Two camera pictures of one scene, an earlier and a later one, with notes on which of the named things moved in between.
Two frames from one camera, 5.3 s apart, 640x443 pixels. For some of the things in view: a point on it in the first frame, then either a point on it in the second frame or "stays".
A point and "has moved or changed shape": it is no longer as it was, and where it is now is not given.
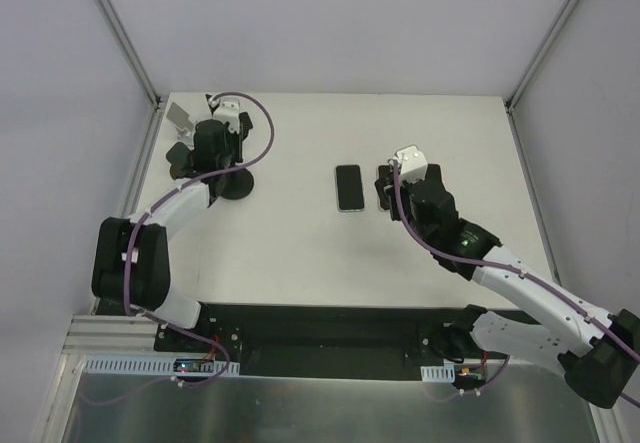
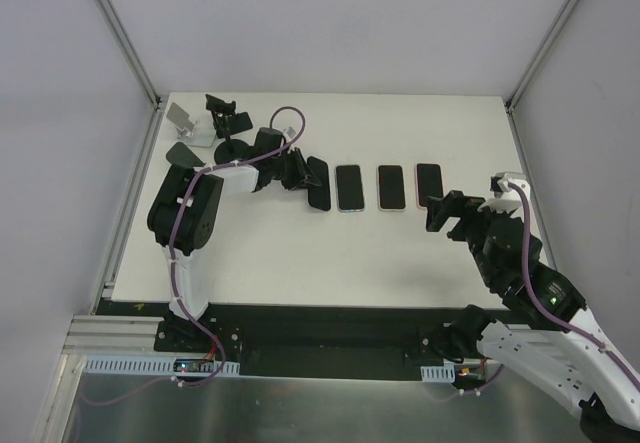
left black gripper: [245, 124] -> [294, 171]
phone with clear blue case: [349, 188] stays
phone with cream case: [384, 180] stays
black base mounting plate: [311, 341] stays
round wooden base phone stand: [180, 157] stays
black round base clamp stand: [238, 185] has moved or changed shape
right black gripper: [390, 195] -> [451, 211]
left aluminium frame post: [109, 14] stays
